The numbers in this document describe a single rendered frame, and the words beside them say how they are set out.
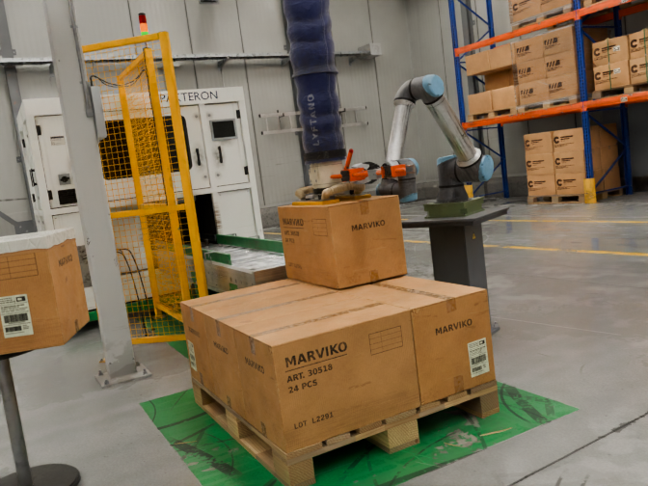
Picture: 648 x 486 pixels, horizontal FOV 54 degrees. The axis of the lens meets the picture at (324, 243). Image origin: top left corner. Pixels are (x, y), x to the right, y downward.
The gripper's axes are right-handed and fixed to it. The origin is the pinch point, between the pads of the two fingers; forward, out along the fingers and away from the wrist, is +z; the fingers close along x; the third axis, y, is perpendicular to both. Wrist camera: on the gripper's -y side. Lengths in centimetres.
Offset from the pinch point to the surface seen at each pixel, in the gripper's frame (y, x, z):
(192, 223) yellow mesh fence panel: 140, -20, 44
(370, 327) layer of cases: -63, -56, 39
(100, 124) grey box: 129, 47, 92
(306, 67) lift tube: 21, 55, 9
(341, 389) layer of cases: -63, -76, 55
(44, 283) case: -19, -22, 145
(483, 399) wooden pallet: -63, -100, -11
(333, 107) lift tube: 17.6, 34.5, -2.3
